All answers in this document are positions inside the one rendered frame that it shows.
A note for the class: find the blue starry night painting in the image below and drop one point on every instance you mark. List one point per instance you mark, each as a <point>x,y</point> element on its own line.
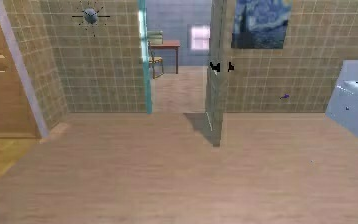
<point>261,23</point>

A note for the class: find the brown wooden table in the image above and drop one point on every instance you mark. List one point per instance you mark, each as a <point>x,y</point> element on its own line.
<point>167,45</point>

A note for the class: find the green box on table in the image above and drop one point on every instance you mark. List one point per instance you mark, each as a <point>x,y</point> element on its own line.
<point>155,36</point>

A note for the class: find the grey sunburst wall clock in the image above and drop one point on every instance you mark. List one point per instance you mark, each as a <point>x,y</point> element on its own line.
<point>90,15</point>

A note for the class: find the brown wooden door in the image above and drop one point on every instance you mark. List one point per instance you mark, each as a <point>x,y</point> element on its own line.
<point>7,83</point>

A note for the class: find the grey open room door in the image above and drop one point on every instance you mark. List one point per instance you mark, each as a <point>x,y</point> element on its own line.
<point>216,83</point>

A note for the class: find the pale grey cabinet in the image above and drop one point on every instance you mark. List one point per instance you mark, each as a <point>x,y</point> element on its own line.
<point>352,100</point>

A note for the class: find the wooden chair with tan seat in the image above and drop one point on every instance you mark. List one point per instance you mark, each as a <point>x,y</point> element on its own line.
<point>155,61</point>

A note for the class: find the pink lit window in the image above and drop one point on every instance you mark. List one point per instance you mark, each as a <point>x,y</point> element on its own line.
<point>200,37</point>

